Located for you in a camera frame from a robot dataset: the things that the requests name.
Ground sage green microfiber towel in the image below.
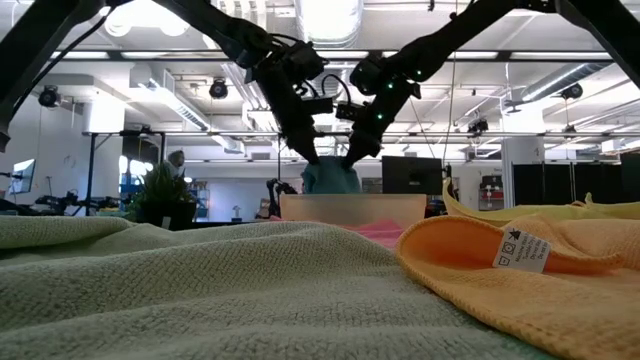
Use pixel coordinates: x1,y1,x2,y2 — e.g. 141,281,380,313
0,214,551,360

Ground black overhead rig beam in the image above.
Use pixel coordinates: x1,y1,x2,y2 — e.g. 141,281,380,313
49,48,614,64

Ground teal microfiber towel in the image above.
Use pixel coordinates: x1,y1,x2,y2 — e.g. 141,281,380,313
301,155,362,196

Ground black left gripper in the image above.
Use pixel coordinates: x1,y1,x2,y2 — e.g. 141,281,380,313
257,64,322,167

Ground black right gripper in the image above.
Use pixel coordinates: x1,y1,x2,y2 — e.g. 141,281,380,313
341,79,421,170

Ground yellow microfiber towel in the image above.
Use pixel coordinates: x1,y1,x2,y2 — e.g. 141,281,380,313
442,177,640,227

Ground background desk monitor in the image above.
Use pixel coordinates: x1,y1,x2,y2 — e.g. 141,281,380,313
9,158,37,196

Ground small potted green plant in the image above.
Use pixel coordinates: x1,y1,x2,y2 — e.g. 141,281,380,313
125,162,198,231

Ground black background rig frame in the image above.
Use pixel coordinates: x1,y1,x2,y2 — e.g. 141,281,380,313
277,131,353,196

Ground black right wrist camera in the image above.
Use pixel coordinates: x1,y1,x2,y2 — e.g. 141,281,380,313
335,102,366,122

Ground black partition panels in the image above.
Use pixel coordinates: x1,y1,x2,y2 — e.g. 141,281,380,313
512,152,640,209

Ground standing person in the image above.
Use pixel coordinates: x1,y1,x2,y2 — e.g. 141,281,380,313
167,149,186,179

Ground pink microfiber towel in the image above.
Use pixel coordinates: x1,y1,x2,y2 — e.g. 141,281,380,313
269,215,407,251

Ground red white storage rack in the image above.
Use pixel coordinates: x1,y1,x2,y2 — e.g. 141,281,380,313
478,174,505,211

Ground orange towel with care label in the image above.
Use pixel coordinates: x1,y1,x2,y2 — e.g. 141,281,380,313
394,213,640,360

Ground black computer monitor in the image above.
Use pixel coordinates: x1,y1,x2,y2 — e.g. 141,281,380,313
381,155,444,197

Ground black background stand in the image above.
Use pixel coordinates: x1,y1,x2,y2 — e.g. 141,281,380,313
82,130,166,216

